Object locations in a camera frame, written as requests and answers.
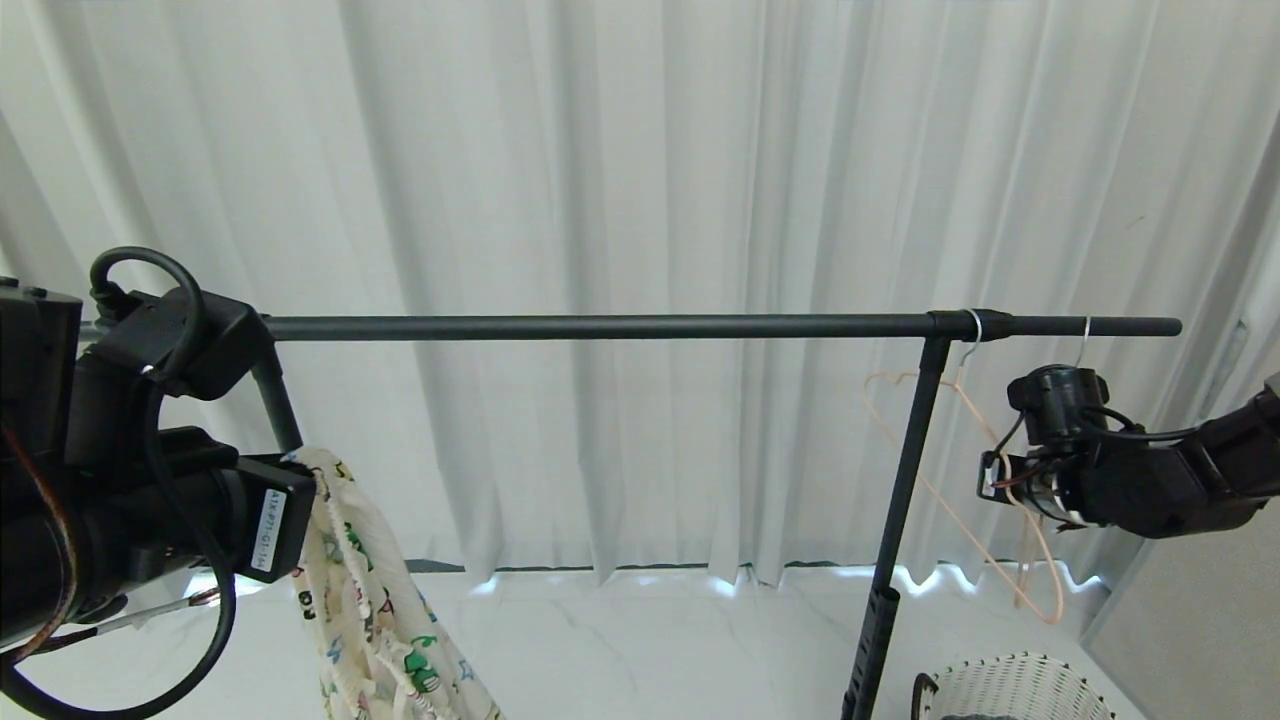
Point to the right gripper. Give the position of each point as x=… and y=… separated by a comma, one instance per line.
x=1060, y=490

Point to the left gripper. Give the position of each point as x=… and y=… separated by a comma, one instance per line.
x=270, y=520

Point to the cream printed garment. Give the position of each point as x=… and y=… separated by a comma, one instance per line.
x=370, y=600

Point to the pink clothes hanger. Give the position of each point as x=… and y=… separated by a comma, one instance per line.
x=985, y=552
x=1087, y=335

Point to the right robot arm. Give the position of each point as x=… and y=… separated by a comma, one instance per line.
x=1180, y=490

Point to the white laundry basket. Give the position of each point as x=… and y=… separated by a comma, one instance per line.
x=1010, y=685

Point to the black clothes rack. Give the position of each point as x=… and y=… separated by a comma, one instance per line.
x=600, y=327

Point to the white curtain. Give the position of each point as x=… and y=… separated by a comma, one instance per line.
x=600, y=150

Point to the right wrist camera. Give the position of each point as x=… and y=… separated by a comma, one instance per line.
x=1055, y=400

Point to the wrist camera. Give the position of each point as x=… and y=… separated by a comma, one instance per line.
x=1055, y=400
x=220, y=340

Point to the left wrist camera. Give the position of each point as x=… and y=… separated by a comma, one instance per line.
x=220, y=340

